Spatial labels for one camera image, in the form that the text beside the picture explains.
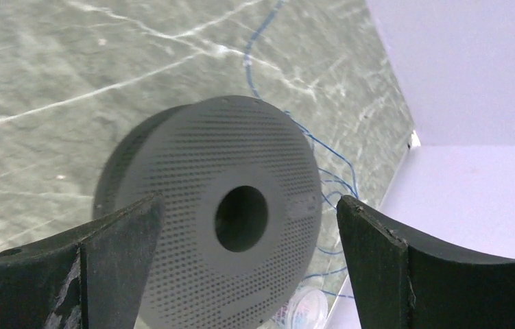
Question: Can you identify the clear plastic cup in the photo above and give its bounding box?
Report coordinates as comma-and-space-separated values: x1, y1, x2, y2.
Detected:
272, 287, 328, 329

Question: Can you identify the blue cable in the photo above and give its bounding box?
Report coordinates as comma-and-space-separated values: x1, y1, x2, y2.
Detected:
243, 0, 361, 301

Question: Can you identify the black spool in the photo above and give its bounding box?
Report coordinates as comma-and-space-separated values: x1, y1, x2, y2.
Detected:
93, 96, 322, 328

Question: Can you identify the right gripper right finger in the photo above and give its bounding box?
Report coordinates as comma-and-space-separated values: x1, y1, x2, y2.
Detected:
337, 195, 515, 328

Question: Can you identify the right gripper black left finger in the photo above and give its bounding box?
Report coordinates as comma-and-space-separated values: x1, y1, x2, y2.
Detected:
0, 195, 163, 328

